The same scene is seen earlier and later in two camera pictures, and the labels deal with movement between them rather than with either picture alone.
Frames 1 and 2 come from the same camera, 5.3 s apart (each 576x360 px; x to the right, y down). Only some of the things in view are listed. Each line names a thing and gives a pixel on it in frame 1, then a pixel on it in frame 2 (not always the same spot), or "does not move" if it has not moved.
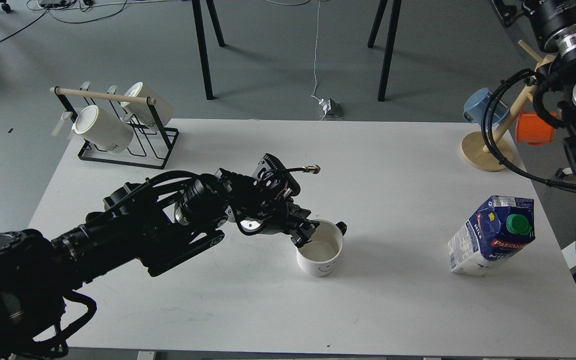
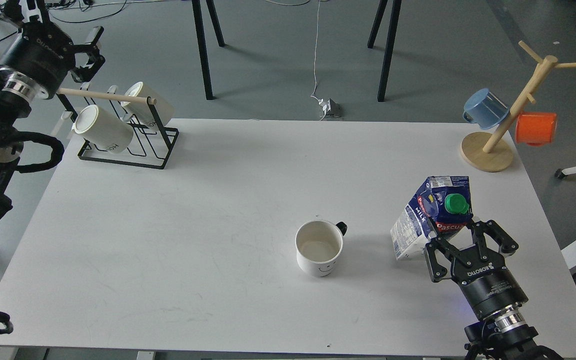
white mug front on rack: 101,129 does not move
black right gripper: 567,26 -> 487,283
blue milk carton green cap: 503,226 -> 446,200
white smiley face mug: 319,257 does not move
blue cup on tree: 475,105 does not move
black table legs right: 386,59 does not move
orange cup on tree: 531,129 does not move
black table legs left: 198,20 does not move
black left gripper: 258,203 -> 43,54
